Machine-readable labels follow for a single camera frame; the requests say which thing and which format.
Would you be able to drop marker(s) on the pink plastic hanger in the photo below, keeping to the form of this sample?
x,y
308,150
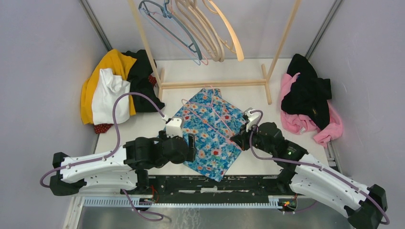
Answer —
x,y
211,118

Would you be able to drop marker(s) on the wooden hanger front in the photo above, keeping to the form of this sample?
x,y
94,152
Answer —
x,y
232,31

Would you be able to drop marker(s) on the white slotted cable duct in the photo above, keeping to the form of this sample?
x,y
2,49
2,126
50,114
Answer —
x,y
139,203

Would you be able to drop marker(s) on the black garment right pile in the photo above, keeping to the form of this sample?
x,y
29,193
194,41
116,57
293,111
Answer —
x,y
309,94

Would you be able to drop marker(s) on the pink garment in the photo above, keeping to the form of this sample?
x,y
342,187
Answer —
x,y
299,123

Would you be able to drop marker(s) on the grey plastic hanger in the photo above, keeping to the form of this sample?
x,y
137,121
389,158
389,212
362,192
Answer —
x,y
180,28

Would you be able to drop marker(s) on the wooden hanger middle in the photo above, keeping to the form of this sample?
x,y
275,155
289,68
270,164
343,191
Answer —
x,y
217,53

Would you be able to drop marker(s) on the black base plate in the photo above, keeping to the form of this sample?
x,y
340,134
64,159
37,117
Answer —
x,y
203,190

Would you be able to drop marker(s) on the blue floral skirt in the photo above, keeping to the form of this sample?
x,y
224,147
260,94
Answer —
x,y
210,160

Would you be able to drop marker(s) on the black garment left pile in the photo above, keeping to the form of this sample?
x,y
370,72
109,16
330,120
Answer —
x,y
139,82

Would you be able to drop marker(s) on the yellow garment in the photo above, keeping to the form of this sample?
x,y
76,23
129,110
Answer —
x,y
120,65

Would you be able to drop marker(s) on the black garment pile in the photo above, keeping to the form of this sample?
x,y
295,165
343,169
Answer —
x,y
309,94
139,82

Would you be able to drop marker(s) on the wooden hanger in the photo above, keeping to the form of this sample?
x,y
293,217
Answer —
x,y
217,53
232,31
192,24

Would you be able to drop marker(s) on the white garment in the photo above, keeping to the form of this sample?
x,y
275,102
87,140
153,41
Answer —
x,y
109,88

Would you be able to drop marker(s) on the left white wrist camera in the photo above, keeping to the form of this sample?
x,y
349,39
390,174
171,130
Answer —
x,y
173,127

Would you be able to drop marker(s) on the wooden hanger back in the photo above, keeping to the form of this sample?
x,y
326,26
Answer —
x,y
192,24

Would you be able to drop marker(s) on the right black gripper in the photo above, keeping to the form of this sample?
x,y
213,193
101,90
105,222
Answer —
x,y
241,138

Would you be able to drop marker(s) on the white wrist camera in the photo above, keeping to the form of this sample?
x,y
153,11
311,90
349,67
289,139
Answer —
x,y
252,117
173,127

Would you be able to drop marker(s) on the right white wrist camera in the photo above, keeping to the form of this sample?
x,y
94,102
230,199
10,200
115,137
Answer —
x,y
252,117

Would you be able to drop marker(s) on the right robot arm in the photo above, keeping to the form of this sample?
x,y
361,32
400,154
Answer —
x,y
364,207

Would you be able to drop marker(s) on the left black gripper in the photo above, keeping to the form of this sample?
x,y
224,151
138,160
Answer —
x,y
191,156

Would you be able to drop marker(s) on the wooden clothes rack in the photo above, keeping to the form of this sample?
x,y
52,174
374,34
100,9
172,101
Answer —
x,y
230,83

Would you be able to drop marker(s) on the red dotted garment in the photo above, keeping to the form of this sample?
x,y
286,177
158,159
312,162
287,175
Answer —
x,y
102,128

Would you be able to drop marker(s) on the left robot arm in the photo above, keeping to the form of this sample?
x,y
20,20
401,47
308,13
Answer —
x,y
126,170

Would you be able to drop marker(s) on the light blue plastic hanger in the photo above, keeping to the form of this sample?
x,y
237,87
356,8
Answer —
x,y
171,34

